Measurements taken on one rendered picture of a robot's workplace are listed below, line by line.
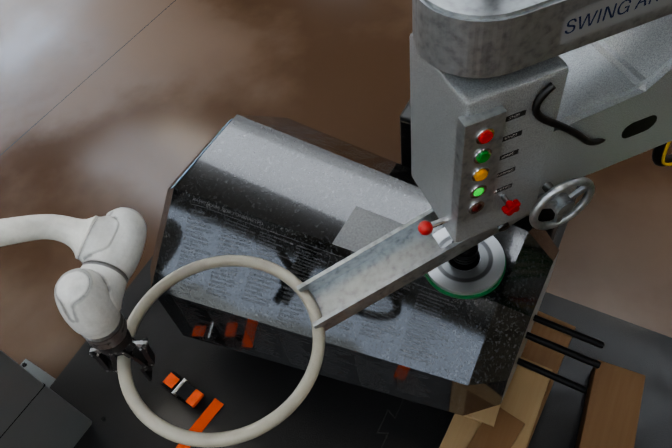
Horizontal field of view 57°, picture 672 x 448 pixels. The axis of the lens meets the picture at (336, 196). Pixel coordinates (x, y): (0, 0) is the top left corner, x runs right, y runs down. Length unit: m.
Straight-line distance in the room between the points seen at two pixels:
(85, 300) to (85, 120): 2.47
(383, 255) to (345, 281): 0.11
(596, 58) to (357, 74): 2.24
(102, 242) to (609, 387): 1.74
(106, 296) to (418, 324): 0.81
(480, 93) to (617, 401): 1.56
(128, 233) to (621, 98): 1.05
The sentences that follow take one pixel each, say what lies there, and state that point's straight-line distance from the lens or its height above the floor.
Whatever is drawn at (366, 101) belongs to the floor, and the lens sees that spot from 3.32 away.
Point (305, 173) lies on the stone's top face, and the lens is 1.90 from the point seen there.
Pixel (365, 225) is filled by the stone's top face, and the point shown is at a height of 0.85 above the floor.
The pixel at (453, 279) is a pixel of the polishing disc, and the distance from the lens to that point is 1.64.
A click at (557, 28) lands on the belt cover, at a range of 1.04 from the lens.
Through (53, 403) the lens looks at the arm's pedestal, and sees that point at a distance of 2.44.
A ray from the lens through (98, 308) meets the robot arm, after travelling 1.34.
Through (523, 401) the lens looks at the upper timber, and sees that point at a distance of 2.21.
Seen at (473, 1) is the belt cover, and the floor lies 1.72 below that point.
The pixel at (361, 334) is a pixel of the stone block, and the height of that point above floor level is 0.70.
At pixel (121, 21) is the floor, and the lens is 4.34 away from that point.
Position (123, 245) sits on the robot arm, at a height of 1.23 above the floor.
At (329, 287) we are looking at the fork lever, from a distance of 1.57.
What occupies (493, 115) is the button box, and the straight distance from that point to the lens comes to 1.07.
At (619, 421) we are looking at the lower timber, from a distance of 2.38.
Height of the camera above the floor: 2.29
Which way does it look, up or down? 52 degrees down
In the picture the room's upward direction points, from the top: 10 degrees counter-clockwise
